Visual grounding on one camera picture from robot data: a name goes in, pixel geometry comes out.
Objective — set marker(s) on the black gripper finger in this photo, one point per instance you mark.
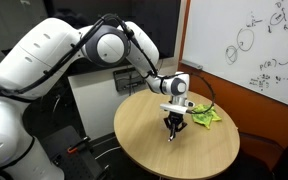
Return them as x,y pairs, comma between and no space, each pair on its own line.
170,132
174,130

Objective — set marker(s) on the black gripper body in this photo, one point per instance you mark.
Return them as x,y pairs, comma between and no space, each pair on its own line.
175,121

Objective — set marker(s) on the white marker black cap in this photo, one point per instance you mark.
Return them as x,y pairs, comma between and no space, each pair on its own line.
170,137

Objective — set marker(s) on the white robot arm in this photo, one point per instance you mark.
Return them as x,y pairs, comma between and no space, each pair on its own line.
41,57

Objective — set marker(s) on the round wooden table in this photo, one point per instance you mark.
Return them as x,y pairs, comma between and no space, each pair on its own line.
195,153

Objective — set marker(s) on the yellow green cloth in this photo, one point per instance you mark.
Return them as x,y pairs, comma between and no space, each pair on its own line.
205,115

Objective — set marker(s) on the white cabinet panel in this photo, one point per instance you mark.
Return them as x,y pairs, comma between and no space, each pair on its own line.
96,96

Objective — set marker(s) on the dark chair right corner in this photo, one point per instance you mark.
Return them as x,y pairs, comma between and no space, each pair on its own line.
258,159

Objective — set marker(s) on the whiteboard with writing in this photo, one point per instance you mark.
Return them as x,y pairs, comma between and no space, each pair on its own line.
242,41

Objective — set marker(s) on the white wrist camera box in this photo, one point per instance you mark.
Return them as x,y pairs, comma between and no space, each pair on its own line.
174,108

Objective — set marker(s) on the black wire shelf rack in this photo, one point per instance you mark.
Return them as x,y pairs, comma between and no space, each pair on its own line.
127,78

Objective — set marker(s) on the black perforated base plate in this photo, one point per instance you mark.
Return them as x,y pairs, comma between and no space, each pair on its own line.
80,165

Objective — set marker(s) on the black clamp orange handle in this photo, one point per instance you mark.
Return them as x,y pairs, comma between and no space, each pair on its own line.
75,147

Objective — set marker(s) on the black wall monitor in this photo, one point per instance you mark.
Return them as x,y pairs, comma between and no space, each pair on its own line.
157,18

